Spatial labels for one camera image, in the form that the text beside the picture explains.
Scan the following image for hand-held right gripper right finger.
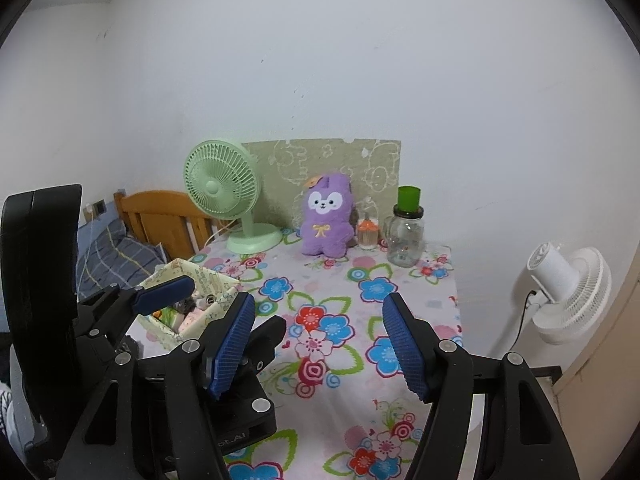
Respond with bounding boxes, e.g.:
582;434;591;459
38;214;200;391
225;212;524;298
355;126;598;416
382;291;581;480

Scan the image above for floral tablecloth table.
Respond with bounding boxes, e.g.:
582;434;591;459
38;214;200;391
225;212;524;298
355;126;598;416
185;227;463;480

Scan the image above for green desk fan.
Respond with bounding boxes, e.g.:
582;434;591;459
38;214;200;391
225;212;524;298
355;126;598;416
182;140;285;253

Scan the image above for white wall fan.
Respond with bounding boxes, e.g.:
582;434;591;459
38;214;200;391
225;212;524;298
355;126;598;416
526;241;613;346

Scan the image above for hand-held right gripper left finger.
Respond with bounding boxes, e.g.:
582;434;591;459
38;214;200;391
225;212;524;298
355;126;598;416
57;291;257;480

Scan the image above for black fan cable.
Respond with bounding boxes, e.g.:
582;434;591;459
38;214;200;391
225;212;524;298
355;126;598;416
507;287;538;356

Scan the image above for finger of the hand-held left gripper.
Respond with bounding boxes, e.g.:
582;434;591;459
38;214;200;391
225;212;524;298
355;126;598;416
75;275;197;356
235;315;288;386

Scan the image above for purple plush toy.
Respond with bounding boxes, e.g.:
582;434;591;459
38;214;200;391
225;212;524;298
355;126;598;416
299;172;357;257

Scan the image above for beige door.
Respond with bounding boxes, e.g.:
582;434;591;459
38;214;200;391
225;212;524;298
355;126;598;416
550;240;640;461

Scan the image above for orange-lidded swab jar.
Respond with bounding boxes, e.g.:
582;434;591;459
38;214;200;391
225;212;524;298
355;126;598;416
356;217;378;250

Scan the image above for green printed board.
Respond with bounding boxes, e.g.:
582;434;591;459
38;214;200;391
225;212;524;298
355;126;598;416
247;137;402;231

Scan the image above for green-lidded glass jar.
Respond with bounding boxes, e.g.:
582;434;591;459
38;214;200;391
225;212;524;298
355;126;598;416
382;186;427;268

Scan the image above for white fan cable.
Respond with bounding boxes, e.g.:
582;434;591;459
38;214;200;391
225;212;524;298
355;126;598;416
202;225;236;248

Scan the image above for yellow printed storage box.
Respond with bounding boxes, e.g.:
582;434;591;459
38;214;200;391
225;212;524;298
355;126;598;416
137;257;243;348

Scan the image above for wooden headboard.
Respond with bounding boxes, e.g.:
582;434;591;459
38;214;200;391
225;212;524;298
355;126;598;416
114;190;236;261

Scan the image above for grey plaid pillow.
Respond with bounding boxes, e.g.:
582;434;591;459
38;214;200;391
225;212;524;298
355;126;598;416
75;220;166;296

